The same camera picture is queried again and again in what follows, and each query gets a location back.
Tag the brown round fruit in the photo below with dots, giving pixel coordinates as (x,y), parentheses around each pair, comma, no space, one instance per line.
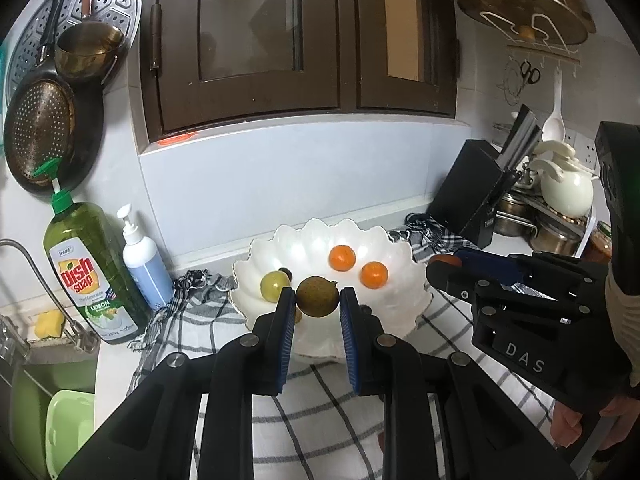
(316,297)

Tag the steel kitchen knives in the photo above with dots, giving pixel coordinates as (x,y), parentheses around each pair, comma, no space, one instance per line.
(520,132)

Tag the dark blue small fruit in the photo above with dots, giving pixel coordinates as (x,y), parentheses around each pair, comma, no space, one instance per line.
(286,273)

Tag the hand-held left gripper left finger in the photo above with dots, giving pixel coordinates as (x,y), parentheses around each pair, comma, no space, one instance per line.
(286,340)

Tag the black knife block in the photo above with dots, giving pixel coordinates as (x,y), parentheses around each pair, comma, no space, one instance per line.
(465,190)

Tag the white wall outlets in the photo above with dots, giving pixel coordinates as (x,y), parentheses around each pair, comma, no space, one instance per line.
(580,147)

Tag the round wooden board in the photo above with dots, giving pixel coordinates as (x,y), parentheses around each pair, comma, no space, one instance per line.
(510,0)

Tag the steel pot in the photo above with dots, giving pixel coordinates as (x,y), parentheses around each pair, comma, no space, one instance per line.
(555,240)
(512,217)

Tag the wooden hook rail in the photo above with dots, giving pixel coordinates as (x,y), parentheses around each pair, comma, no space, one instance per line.
(545,55)

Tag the steel sink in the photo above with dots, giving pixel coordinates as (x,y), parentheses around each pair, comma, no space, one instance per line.
(30,395)

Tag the glass jar with sauce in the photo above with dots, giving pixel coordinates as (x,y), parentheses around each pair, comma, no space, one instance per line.
(597,247)

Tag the white ladle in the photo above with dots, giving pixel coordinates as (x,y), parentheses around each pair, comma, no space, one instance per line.
(552,127)

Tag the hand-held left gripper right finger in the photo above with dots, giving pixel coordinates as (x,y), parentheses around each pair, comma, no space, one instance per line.
(350,340)

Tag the black scissors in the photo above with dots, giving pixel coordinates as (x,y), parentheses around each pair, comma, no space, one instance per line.
(530,72)

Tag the green round fruit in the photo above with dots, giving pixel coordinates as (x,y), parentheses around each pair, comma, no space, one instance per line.
(271,286)

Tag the brown wooden cabinet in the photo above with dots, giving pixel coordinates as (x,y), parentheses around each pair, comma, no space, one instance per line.
(325,85)

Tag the thin curved steel faucet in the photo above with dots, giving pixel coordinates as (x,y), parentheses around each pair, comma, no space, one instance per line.
(86,341)

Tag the black white checked cloth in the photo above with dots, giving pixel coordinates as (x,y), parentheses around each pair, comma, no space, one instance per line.
(320,415)

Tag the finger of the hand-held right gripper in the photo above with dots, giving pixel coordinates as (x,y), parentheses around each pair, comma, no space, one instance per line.
(490,262)
(450,280)

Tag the person's right forearm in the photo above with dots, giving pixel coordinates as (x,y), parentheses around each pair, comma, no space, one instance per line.
(622,325)

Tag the person's right hand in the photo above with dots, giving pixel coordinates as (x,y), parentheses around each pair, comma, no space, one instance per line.
(567,422)

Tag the hanging perforated pan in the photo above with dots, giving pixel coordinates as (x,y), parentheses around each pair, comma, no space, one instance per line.
(90,125)

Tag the white scalloped bowl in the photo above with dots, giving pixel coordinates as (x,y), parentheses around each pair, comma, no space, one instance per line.
(310,247)

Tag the yellow sponge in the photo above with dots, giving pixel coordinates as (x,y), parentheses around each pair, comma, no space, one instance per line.
(50,324)

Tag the orange sticker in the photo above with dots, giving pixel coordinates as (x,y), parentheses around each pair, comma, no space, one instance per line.
(176,139)

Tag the white pump bottle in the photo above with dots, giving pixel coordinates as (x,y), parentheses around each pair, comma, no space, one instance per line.
(147,275)

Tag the perforated steel steamer plate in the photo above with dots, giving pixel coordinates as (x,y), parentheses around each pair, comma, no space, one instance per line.
(120,5)

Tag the green dish soap bottle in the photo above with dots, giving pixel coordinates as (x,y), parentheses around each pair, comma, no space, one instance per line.
(85,280)

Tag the green plastic basin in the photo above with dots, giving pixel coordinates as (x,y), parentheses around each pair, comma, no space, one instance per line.
(70,430)

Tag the white ceramic teapot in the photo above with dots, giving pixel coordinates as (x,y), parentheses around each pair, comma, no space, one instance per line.
(567,192)

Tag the copper perforated strainer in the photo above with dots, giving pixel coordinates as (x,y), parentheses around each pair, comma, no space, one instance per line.
(37,130)

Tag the orange mandarin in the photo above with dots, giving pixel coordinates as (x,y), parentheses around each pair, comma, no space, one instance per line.
(374,274)
(342,257)

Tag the reddish brown date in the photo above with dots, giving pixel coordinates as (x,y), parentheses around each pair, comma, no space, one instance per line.
(442,260)

